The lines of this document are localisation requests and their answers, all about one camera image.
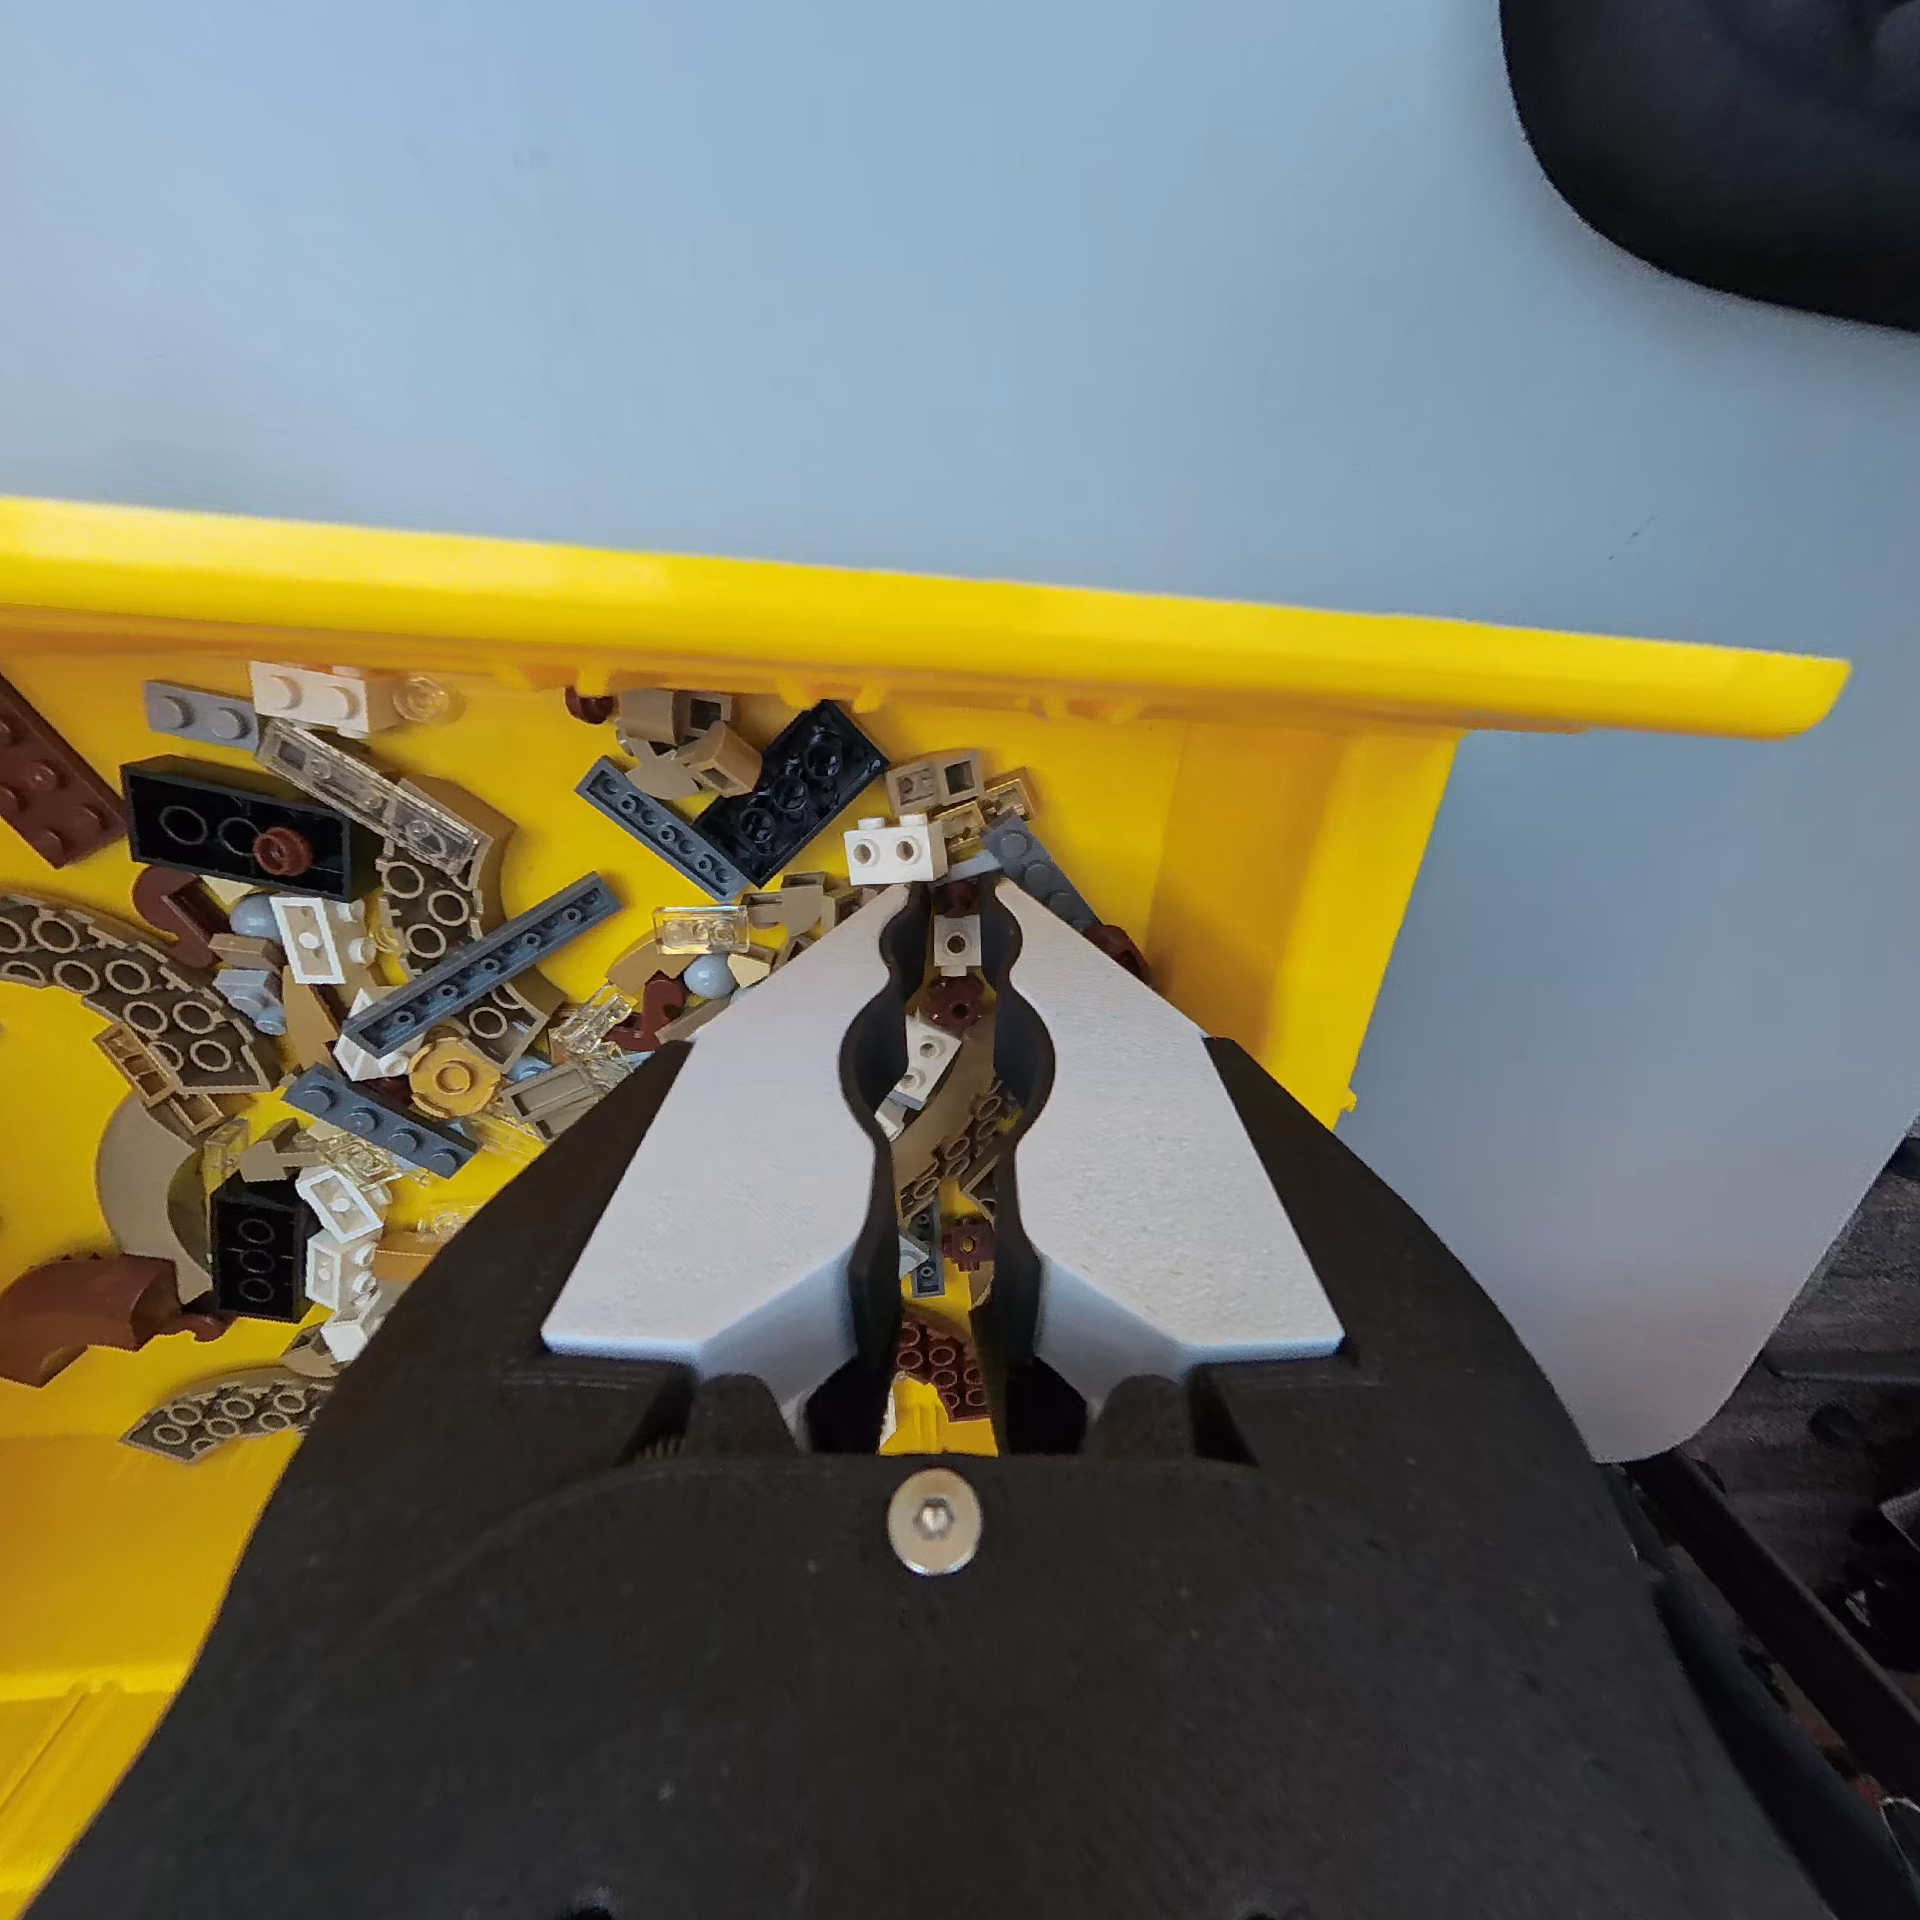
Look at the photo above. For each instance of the pile of toy bricks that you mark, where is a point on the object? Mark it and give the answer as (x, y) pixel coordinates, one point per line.
(450, 974)

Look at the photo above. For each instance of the grey desk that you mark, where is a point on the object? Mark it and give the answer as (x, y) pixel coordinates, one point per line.
(750, 300)

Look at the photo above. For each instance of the yellow plastic bin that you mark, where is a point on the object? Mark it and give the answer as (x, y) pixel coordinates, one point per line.
(1277, 902)

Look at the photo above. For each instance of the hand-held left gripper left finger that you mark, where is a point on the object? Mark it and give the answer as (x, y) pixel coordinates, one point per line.
(720, 1201)

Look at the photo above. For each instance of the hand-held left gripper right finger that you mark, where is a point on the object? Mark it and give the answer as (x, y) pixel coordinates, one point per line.
(1170, 1201)

